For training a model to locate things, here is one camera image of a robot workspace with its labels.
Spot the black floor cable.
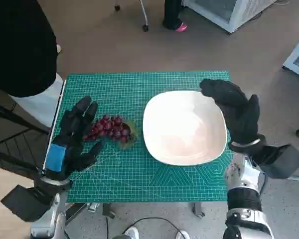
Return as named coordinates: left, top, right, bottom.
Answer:
left=104, top=216, right=182, bottom=239

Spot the white chair leg with caster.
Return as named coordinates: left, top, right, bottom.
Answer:
left=138, top=0, right=150, bottom=32

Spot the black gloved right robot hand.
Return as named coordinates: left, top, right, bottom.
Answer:
left=199, top=79, right=261, bottom=145

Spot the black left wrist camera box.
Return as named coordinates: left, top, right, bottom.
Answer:
left=0, top=185, right=55, bottom=222

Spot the grey table leg bracket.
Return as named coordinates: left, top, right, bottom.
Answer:
left=191, top=202, right=205, bottom=220
left=102, top=203, right=117, bottom=220

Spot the white square plate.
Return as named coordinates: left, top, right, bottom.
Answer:
left=143, top=91, right=227, bottom=166

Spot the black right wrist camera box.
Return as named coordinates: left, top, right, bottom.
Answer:
left=254, top=144, right=299, bottom=179

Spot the red toy grape bunch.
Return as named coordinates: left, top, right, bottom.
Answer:
left=82, top=114, right=139, bottom=150

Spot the person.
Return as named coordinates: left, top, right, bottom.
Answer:
left=162, top=0, right=189, bottom=32
left=0, top=0, right=65, bottom=127

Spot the green cutting mat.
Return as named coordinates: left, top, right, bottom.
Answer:
left=46, top=71, right=234, bottom=203

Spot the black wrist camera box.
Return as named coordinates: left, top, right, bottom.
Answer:
left=0, top=185, right=55, bottom=222
left=254, top=144, right=299, bottom=179

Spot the black metal rack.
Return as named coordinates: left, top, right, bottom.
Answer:
left=0, top=84, right=52, bottom=180

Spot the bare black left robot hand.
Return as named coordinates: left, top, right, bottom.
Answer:
left=43, top=96, right=104, bottom=181

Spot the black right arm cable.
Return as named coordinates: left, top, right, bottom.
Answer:
left=260, top=171, right=269, bottom=197

